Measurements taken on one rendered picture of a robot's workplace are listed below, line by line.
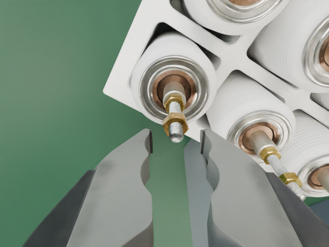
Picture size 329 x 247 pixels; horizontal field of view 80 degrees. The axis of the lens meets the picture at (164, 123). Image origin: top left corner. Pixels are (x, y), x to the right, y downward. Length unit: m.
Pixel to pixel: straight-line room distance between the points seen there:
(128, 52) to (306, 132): 0.27
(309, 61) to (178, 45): 0.13
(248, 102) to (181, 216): 0.59
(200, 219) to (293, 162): 0.17
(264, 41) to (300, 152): 0.15
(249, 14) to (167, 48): 0.08
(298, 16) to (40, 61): 0.49
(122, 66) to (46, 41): 0.27
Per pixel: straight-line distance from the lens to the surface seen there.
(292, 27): 0.25
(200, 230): 0.37
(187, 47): 0.21
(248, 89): 0.28
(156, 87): 0.21
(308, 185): 0.34
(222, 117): 0.25
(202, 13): 0.21
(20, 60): 0.57
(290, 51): 0.24
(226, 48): 0.29
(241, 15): 0.21
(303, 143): 0.33
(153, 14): 0.28
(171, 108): 0.17
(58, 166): 0.69
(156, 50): 0.21
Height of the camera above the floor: 0.45
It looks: 61 degrees down
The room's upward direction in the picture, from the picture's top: 177 degrees counter-clockwise
